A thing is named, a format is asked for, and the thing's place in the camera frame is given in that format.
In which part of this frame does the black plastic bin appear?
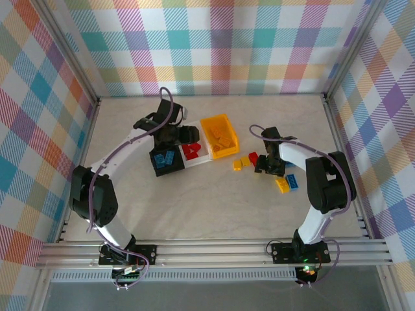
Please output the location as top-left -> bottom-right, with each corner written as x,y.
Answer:
148,144 -> 186,178

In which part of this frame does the white plastic bin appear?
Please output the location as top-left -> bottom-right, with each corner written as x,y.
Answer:
177,122 -> 214,169

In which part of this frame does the yellow plastic bin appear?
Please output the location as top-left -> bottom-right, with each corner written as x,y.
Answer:
199,113 -> 241,160

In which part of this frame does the right controller board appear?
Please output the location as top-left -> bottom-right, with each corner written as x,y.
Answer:
296,264 -> 320,279

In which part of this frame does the controller board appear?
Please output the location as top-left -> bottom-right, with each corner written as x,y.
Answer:
296,264 -> 320,279
112,265 -> 145,282

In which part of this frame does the grey metal panel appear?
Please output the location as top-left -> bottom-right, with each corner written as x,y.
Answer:
41,281 -> 390,311

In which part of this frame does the left controller board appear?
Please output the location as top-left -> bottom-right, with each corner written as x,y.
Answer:
112,265 -> 145,282

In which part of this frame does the aluminium side rail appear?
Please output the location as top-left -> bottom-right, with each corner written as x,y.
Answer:
54,97 -> 102,244
322,93 -> 374,240

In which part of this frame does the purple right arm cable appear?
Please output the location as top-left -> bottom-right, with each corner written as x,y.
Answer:
248,124 -> 353,288

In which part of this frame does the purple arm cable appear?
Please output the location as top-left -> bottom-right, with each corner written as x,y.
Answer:
86,87 -> 176,291
248,124 -> 353,288

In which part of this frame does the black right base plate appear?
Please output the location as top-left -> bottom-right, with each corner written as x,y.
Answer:
270,242 -> 331,265

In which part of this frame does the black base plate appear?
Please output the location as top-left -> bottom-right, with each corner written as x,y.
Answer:
270,242 -> 331,265
98,244 -> 159,267

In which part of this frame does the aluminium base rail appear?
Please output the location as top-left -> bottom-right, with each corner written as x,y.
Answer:
34,238 -> 393,270

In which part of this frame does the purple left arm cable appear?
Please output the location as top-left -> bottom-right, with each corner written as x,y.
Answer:
86,87 -> 176,291

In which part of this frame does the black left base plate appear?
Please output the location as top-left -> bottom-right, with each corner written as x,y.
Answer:
98,244 -> 159,267

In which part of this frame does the grey slotted cable duct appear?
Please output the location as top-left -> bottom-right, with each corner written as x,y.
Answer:
51,270 -> 298,282

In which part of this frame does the aluminium frame post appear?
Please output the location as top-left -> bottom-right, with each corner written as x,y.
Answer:
322,0 -> 392,103
32,0 -> 102,106

